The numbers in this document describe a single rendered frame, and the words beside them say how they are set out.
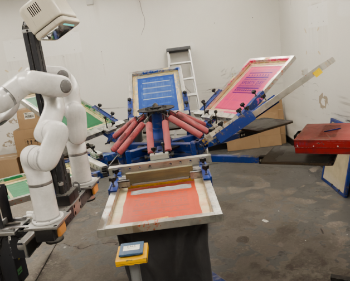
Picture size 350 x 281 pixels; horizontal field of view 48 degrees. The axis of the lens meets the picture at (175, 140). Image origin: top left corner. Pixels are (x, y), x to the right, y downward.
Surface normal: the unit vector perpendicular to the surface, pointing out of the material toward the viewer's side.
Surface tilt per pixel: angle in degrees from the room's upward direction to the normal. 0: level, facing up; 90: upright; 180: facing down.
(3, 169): 89
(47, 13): 90
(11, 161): 88
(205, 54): 90
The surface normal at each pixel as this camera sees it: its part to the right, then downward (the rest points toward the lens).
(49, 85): 0.73, 0.12
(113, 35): 0.03, 0.22
